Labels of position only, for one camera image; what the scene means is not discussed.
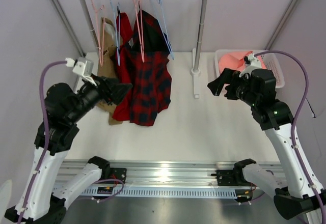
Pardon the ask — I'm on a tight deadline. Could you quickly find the white plastic basket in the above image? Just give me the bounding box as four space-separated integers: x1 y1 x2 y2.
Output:
214 49 285 89

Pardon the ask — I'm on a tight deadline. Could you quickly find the pink hanger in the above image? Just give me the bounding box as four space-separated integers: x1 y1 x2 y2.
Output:
132 0 145 63
90 0 105 67

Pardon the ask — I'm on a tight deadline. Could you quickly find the pink garment in basket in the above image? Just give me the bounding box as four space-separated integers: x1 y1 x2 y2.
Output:
218 51 253 73

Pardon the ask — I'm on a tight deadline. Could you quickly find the tan hanging garment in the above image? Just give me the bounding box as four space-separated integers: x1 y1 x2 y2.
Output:
97 17 122 125

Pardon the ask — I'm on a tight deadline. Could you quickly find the purple cable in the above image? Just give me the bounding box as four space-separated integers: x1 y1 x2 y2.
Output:
236 50 326 209
16 60 125 224

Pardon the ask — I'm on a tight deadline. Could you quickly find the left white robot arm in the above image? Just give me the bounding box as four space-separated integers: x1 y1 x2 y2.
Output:
4 76 132 223

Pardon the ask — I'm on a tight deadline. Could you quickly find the white slotted cable duct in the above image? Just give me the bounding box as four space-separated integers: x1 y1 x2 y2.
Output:
81 187 237 199

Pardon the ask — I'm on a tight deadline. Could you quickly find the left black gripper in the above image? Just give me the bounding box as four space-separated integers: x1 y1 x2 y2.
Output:
68 73 133 122

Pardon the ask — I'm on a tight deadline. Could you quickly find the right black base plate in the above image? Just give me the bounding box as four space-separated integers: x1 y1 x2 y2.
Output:
210 170 252 187

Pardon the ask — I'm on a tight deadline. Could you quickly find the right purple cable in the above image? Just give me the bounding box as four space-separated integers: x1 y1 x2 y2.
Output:
236 50 326 209

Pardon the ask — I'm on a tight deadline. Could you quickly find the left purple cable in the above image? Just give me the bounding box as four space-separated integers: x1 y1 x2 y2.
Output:
16 60 125 224

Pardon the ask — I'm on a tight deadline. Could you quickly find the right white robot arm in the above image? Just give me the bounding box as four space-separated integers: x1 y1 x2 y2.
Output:
207 68 325 220

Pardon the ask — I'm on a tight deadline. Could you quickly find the blue hanger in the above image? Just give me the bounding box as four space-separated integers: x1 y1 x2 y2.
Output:
149 0 175 60
109 0 121 66

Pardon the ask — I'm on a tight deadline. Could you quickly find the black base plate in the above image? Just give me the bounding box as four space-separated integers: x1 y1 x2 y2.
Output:
210 170 252 187
100 167 127 183

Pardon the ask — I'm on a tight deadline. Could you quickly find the red plaid skirt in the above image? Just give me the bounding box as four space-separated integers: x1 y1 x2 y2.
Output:
128 10 172 126

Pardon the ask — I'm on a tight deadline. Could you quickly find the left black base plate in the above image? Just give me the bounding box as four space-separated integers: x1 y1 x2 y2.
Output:
100 167 127 183

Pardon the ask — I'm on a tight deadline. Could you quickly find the left blue hanger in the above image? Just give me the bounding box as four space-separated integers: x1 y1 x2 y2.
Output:
109 0 121 66

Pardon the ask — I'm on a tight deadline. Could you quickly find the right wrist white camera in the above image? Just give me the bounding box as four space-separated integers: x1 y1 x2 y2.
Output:
240 53 262 76

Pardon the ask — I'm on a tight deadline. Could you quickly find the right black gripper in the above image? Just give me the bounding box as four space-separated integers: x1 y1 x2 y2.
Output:
208 68 259 107

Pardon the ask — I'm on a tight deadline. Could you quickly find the wrist white camera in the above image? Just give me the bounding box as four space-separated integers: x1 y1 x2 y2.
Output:
65 58 98 87
240 53 262 76

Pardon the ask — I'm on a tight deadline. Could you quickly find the right blue hanger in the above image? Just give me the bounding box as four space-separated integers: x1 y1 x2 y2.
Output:
149 0 175 60

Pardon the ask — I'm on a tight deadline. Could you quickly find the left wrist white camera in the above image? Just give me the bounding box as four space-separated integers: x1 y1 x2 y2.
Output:
65 58 98 87

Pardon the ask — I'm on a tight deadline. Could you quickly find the red hanging garment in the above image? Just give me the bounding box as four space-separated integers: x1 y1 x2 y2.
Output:
113 12 133 122

